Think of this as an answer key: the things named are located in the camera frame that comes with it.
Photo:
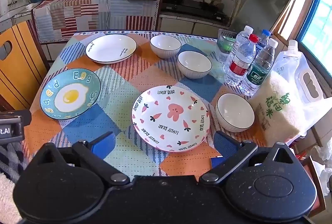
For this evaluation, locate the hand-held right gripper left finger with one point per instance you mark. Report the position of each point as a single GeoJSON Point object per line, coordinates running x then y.
{"type": "Point", "coordinates": [105, 142]}

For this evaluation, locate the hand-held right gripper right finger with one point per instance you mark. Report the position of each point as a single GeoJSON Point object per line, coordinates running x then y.
{"type": "Point", "coordinates": [224, 143]}

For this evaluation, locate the white ribbed bowl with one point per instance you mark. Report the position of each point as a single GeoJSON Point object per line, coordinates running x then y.
{"type": "Point", "coordinates": [234, 112]}
{"type": "Point", "coordinates": [165, 44]}
{"type": "Point", "coordinates": [194, 64]}

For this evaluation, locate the pink bear carrot plate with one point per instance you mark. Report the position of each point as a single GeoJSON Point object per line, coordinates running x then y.
{"type": "Point", "coordinates": [171, 120]}

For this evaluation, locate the teal fried egg plate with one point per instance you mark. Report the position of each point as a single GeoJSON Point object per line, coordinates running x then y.
{"type": "Point", "coordinates": [70, 95]}

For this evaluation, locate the white plate with small print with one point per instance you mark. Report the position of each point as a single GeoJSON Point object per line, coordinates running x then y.
{"type": "Point", "coordinates": [111, 48]}

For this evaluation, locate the wooden chair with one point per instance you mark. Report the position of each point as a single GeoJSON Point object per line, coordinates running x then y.
{"type": "Point", "coordinates": [19, 63]}

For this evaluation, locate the yellow floral cloth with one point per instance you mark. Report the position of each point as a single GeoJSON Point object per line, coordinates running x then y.
{"type": "Point", "coordinates": [281, 102]}

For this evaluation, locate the white fluffy blanket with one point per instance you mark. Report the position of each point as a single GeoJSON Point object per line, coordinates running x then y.
{"type": "Point", "coordinates": [6, 198]}

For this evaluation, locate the red label water bottle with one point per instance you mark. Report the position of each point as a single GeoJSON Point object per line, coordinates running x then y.
{"type": "Point", "coordinates": [240, 65]}

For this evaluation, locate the green label water bottle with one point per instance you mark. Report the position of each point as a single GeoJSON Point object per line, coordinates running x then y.
{"type": "Point", "coordinates": [258, 70]}

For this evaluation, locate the clear bottle blue print label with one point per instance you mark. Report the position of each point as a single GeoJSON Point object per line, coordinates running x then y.
{"type": "Point", "coordinates": [240, 47]}

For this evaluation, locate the green packet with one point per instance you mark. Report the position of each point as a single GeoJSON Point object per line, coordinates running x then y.
{"type": "Point", "coordinates": [227, 44]}

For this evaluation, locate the white plastic bag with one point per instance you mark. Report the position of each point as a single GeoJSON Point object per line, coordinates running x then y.
{"type": "Point", "coordinates": [323, 161]}

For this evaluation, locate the clear plastic basket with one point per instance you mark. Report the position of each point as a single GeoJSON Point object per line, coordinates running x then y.
{"type": "Point", "coordinates": [226, 42]}

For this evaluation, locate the blue cap water bottle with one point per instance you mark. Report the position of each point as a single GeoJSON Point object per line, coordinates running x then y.
{"type": "Point", "coordinates": [265, 36]}

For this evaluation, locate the white kitchen cabinet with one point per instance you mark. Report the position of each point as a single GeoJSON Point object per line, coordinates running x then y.
{"type": "Point", "coordinates": [181, 24]}

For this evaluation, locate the patchwork covered furniture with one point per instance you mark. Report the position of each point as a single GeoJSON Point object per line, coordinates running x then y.
{"type": "Point", "coordinates": [77, 16]}

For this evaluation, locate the black gas stove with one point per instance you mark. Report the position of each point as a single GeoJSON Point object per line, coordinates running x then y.
{"type": "Point", "coordinates": [194, 9]}

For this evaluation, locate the blue framed window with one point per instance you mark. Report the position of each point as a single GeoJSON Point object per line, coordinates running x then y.
{"type": "Point", "coordinates": [320, 21]}

